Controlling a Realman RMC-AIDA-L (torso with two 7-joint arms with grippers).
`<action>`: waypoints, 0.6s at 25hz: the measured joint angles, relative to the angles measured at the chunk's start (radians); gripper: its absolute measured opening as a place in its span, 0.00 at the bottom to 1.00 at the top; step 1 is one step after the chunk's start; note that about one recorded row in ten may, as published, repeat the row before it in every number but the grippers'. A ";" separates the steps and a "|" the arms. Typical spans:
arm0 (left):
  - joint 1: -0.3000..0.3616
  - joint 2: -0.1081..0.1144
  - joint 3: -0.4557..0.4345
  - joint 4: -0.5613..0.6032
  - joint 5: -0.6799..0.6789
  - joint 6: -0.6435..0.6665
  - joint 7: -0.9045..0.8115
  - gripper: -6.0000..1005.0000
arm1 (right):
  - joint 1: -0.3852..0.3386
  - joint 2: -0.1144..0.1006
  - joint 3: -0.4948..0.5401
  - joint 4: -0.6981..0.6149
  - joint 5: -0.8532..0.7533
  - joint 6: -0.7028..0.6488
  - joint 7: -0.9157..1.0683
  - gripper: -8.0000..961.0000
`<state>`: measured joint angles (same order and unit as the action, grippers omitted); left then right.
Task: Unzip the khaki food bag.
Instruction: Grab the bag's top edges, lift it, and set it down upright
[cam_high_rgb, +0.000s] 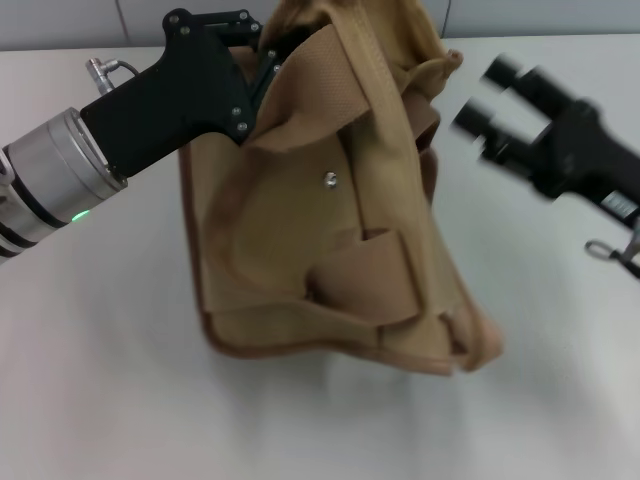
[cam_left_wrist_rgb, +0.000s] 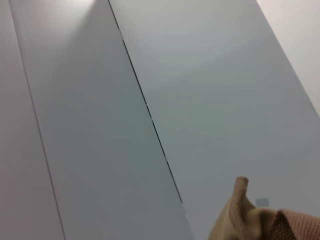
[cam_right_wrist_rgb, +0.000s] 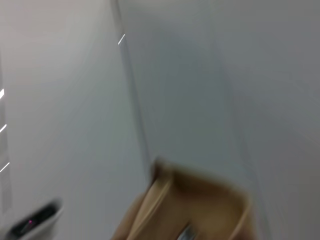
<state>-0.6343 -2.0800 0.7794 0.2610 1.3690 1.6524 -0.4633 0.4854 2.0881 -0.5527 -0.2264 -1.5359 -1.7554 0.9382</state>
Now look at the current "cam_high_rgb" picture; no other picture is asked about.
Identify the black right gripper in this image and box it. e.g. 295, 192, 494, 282
450, 52, 640, 224

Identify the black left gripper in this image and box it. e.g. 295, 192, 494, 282
79, 7, 289, 178

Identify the khaki canvas food bag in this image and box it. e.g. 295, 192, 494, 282
178, 0, 504, 377

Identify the plain white partition board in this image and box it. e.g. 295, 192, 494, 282
0, 0, 121, 53

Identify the left gripper cable with plug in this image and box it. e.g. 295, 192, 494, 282
87, 57, 141, 96

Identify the gripper cable with plug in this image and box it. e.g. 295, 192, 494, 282
87, 57, 141, 96
583, 234, 640, 280

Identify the right gripper cable with plug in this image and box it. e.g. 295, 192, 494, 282
583, 234, 640, 280

